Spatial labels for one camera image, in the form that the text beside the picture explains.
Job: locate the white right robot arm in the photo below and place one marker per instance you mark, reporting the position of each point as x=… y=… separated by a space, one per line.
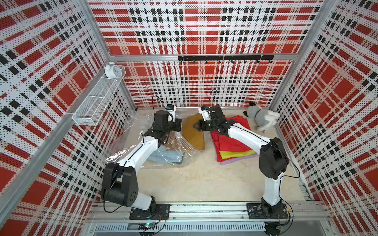
x=273 y=161

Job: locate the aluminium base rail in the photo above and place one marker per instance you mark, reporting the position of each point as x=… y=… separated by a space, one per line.
x=298 y=218

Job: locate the clear plastic vacuum bag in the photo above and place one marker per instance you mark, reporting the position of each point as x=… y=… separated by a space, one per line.
x=140 y=123

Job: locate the purple trousers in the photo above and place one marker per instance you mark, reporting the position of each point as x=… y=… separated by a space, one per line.
x=232 y=160

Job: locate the light blue garment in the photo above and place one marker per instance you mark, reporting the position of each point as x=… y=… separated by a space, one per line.
x=164 y=156

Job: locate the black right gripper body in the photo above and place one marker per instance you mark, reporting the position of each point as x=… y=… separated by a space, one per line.
x=210 y=125

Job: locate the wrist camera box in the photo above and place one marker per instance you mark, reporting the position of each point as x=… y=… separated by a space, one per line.
x=171 y=109
x=204 y=111

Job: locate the white wire wall shelf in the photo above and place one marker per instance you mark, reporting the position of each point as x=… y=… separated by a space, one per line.
x=94 y=105

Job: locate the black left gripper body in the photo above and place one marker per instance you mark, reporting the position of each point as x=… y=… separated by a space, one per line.
x=173 y=126

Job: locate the brown trousers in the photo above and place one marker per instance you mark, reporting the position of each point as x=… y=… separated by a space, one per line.
x=192 y=135

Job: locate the grey white plush toy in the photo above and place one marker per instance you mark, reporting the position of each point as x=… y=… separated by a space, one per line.
x=264 y=118

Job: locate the lime green trousers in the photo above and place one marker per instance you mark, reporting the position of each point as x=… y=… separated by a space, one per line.
x=234 y=154

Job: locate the black wall hook rail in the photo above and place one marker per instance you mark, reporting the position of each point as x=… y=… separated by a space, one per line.
x=256 y=58

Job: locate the white alarm clock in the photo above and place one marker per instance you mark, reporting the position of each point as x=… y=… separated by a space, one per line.
x=112 y=71

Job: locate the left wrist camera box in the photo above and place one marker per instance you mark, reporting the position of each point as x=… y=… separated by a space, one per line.
x=171 y=109

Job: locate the red trousers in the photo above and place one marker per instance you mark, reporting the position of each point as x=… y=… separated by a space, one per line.
x=220 y=157
x=236 y=145

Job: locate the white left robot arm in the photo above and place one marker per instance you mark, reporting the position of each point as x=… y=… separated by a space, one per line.
x=119 y=183

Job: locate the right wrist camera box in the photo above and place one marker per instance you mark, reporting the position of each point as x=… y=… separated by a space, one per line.
x=204 y=111

